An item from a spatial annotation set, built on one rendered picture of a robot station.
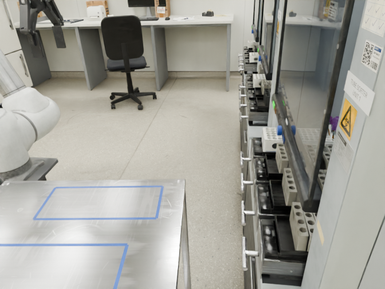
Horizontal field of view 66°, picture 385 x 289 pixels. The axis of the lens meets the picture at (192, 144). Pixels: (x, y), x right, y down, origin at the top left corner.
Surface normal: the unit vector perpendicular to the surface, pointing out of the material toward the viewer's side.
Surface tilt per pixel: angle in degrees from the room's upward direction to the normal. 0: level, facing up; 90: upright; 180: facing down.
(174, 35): 90
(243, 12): 90
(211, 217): 0
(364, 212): 90
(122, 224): 0
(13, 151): 90
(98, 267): 0
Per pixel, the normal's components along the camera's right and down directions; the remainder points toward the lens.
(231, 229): -0.04, -0.87
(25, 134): 0.98, 0.02
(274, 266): -0.13, 0.50
